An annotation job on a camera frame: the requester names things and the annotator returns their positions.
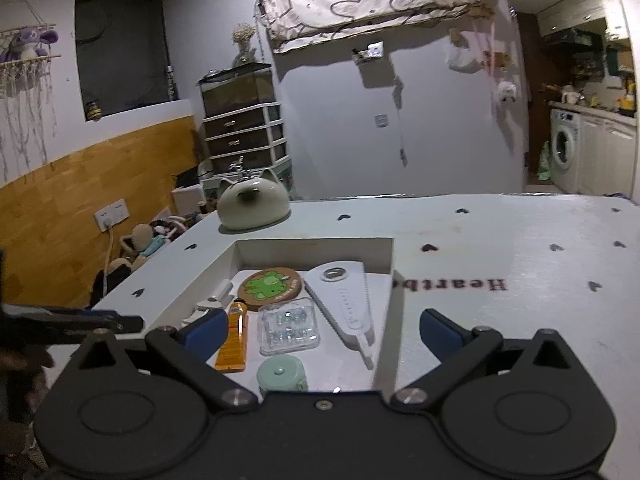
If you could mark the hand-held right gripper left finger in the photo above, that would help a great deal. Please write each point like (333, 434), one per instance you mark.
(202, 335)

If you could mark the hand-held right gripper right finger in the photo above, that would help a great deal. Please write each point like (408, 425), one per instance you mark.
(442, 335)

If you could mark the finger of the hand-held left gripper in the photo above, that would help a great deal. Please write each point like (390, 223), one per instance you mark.
(127, 324)
(75, 315)

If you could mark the orange tube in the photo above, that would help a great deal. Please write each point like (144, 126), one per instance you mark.
(234, 345)

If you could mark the round cork dinosaur coaster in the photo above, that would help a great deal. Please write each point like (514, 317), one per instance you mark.
(270, 290)

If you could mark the clear plastic case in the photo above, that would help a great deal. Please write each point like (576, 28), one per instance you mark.
(289, 327)

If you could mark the white serrated plastic tool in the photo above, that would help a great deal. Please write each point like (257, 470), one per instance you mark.
(350, 305)

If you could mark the white cardboard box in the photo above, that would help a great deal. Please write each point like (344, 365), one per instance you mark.
(310, 255)

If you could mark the person's left hand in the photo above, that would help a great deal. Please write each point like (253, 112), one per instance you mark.
(25, 359)

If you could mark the pile of plush toys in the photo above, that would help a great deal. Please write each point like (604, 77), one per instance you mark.
(150, 240)

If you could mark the white storage box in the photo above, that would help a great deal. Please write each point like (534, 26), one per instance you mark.
(187, 200)

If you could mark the cat-shaped ceramic pot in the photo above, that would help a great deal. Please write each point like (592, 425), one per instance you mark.
(252, 205)

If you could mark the black bag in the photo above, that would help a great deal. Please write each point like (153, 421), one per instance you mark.
(186, 176)

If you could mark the small metal figurine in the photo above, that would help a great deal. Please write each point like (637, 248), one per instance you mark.
(239, 167)

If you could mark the green plastic bag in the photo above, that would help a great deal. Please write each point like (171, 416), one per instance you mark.
(544, 162)

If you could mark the white drawer cabinet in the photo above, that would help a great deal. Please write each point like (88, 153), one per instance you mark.
(245, 135)

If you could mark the white washing machine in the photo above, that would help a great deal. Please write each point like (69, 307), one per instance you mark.
(565, 150)

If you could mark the purple plush toy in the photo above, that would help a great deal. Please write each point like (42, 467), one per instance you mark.
(27, 44)

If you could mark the white kitchen base cabinet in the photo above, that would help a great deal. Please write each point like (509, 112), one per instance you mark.
(610, 160)

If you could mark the glass fish tank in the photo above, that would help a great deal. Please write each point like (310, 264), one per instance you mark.
(237, 90)

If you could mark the white plush sheep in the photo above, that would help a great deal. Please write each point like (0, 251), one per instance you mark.
(506, 92)

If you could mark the dark window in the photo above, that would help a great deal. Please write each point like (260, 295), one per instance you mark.
(120, 50)

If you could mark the white hanging bag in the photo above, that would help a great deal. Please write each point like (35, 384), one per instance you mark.
(465, 59)

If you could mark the dried flower bouquet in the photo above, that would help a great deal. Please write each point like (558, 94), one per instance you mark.
(245, 42)

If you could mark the yellow container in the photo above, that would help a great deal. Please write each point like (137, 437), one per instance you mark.
(627, 104)

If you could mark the white upper kitchen cabinets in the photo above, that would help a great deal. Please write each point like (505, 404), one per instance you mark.
(575, 7)

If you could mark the white wall socket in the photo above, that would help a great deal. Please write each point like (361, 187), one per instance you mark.
(111, 215)

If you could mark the macrame wall hanging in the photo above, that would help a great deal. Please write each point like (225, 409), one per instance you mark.
(25, 110)

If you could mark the white wall hook plate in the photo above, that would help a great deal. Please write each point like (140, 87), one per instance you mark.
(381, 120)

